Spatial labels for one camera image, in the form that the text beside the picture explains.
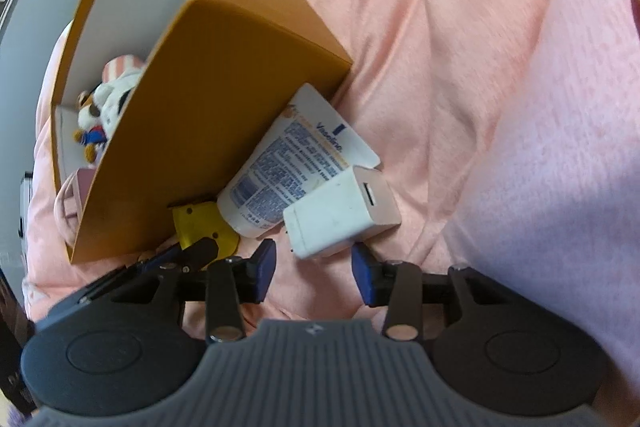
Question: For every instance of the pink heart print fleece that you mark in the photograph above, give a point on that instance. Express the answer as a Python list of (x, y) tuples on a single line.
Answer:
[(550, 157)]

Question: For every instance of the orange cardboard box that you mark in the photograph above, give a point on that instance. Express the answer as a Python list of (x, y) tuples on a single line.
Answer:
[(200, 107)]

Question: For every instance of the pink cloud print duvet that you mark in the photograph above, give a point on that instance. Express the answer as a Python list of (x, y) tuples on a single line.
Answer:
[(425, 57)]

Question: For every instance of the yellow round object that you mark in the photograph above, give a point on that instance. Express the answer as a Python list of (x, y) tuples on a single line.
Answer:
[(200, 222)]

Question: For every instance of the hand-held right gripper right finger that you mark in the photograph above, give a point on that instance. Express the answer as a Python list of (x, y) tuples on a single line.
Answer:
[(367, 277)]

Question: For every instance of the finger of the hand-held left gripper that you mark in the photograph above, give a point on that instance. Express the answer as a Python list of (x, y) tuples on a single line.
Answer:
[(197, 252)]

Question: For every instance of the white charger block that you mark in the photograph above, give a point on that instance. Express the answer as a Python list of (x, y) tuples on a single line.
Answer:
[(335, 212)]

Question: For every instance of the white and pink plush toy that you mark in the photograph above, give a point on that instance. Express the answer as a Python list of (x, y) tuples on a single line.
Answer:
[(117, 99)]

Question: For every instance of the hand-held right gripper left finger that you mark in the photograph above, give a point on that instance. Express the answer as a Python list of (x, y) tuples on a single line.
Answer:
[(262, 272)]

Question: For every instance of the white lotion tube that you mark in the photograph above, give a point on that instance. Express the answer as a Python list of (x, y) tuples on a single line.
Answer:
[(280, 162)]

